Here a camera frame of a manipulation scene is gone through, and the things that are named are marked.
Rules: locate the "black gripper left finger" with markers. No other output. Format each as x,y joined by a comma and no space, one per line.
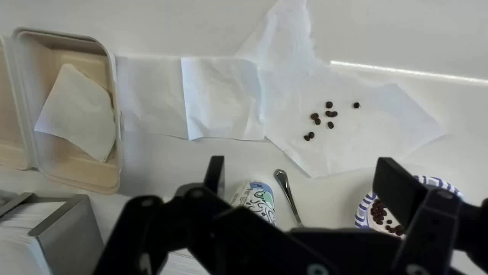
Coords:
153,235

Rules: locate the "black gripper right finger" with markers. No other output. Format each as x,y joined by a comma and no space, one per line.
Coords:
432,224

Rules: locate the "large embossed white paper towel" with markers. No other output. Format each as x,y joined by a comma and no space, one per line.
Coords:
356,143

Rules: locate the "white paper napkin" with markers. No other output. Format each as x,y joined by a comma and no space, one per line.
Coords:
77,112
218,97

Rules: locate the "pile of coffee beans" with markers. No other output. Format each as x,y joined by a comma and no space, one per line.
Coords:
382,215

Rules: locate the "metal napkin holder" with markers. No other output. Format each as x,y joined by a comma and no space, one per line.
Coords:
61,239

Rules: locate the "patterned paper cup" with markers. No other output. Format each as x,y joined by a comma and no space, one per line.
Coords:
257,196

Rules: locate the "dark coffee bean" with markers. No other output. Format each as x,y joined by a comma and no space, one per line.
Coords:
318,122
356,105
307,138
311,135
328,114
334,114
328,105
315,117
331,125

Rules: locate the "beige clamshell food container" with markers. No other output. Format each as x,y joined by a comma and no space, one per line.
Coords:
31,71

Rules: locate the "blue patterned paper plate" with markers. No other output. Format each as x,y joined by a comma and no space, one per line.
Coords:
363,215

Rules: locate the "metal spoon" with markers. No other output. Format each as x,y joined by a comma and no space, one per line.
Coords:
286,189

